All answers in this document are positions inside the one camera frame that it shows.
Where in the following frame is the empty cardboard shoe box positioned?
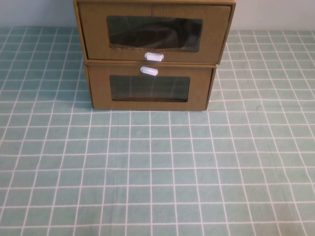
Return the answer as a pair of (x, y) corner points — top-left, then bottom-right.
(84, 59), (218, 112)

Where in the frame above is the cardboard shoe box with shoe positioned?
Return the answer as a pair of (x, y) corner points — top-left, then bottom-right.
(72, 0), (237, 65)

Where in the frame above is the white plastic box latch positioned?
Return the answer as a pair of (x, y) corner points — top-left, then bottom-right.
(144, 51), (164, 62)
(139, 65), (159, 77)

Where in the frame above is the dark shoe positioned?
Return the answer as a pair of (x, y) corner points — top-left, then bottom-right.
(109, 21), (202, 52)

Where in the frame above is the green checked tablecloth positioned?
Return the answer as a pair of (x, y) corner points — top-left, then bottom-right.
(0, 26), (315, 236)

